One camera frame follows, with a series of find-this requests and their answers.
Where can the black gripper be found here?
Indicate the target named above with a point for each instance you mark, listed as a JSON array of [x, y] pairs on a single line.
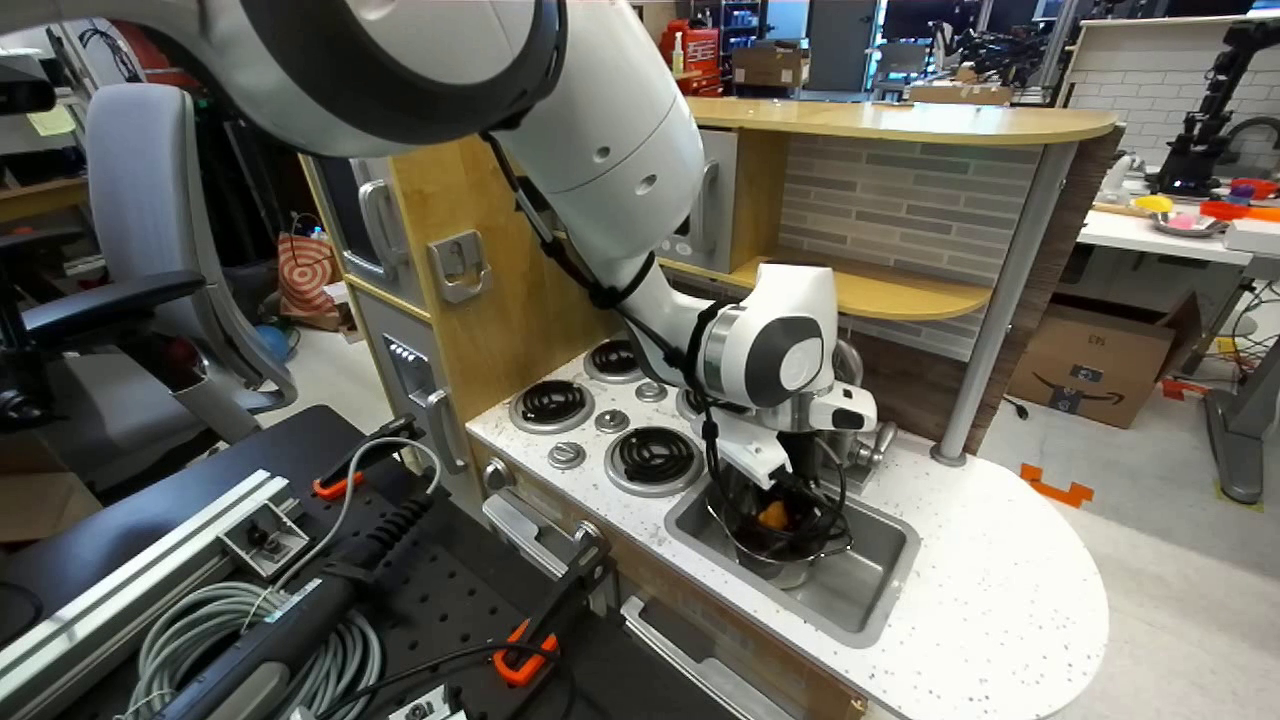
[[807, 470]]

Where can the orange toy object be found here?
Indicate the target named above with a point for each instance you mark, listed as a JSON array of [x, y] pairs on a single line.
[[772, 516]]

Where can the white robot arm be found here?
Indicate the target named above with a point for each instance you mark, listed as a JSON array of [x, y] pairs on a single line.
[[606, 162]]

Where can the silver pot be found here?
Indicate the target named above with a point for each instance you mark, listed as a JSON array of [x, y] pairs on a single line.
[[772, 551]]

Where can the toy kitchen sink basin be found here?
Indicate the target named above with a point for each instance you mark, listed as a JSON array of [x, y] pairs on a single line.
[[846, 595]]

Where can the middle stove burner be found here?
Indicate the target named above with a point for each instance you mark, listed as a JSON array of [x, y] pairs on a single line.
[[655, 460]]

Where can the stove burner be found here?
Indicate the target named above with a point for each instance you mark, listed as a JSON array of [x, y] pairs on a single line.
[[550, 404], [655, 460], [613, 360]]

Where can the back stove burner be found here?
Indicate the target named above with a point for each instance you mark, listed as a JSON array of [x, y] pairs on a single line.
[[613, 360]]

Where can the front stove burner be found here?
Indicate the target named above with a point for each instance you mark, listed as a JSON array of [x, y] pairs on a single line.
[[550, 404]]

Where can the cardboard box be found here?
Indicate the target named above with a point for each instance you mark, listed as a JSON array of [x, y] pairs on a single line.
[[1103, 360]]

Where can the orange black clamp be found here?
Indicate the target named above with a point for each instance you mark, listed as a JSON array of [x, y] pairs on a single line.
[[536, 636]]

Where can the grey office chair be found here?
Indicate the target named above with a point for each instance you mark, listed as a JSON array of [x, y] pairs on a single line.
[[161, 346]]

